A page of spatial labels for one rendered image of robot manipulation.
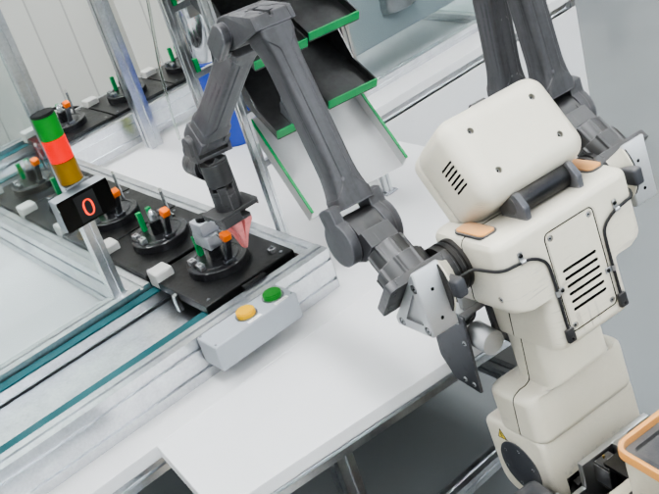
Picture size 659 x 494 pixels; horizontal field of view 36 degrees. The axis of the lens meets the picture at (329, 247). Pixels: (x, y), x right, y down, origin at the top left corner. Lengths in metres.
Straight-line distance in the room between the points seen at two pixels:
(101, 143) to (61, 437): 1.58
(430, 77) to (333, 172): 1.67
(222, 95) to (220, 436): 0.63
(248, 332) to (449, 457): 1.14
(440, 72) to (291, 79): 1.70
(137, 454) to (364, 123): 0.94
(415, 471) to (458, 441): 0.16
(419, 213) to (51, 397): 0.94
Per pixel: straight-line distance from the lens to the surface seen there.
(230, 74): 1.73
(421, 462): 3.01
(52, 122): 2.08
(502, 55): 1.84
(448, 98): 3.27
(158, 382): 2.01
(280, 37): 1.57
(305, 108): 1.56
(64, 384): 2.15
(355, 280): 2.21
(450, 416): 3.13
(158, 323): 2.21
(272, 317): 2.02
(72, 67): 6.28
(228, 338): 1.98
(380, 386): 1.89
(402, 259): 1.51
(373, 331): 2.03
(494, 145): 1.51
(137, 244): 2.41
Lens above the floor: 1.99
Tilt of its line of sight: 28 degrees down
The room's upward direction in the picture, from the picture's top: 18 degrees counter-clockwise
